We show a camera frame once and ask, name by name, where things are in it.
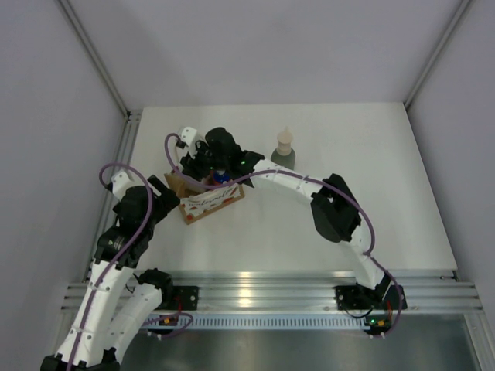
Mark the burlap watermelon canvas bag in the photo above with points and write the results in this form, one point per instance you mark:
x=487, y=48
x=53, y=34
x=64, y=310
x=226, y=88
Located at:
x=196, y=202

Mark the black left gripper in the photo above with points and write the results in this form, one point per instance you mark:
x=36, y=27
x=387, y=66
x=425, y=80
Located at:
x=164, y=202

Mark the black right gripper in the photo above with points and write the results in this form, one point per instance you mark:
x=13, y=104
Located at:
x=191, y=166

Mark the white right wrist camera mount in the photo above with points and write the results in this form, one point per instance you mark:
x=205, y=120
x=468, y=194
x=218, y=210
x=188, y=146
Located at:
x=188, y=137

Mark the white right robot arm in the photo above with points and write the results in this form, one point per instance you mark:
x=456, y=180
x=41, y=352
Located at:
x=337, y=216

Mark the green bottle beige cap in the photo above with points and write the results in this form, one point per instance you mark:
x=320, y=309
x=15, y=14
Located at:
x=284, y=154

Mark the aluminium corner post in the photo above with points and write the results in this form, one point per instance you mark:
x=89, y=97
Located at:
x=70, y=14
x=446, y=36

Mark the left aluminium corner post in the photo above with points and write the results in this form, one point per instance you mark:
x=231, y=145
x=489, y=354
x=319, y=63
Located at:
x=70, y=14

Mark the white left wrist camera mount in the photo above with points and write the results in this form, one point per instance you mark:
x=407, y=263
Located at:
x=120, y=182

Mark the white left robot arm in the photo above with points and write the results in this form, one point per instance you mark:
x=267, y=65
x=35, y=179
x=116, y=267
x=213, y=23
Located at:
x=101, y=332

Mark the aluminium rail base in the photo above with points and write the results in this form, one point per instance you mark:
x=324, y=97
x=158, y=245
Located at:
x=301, y=300

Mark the right aluminium corner post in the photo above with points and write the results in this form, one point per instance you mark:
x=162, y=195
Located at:
x=446, y=36

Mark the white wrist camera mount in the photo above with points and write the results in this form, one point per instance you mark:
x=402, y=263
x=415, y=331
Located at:
x=188, y=137
x=120, y=182

